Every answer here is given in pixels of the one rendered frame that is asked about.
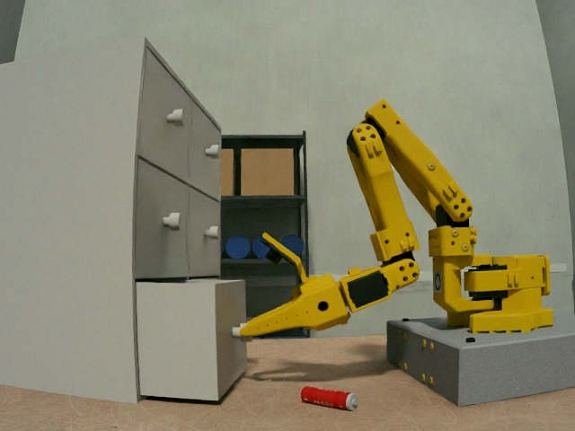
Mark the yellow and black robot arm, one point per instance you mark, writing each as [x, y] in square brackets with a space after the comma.
[381, 139]

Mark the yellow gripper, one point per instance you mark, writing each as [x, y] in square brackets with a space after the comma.
[320, 305]

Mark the red aa battery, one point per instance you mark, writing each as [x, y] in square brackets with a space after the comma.
[330, 398]

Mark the grey chest of drawers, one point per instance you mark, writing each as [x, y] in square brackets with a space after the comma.
[69, 130]

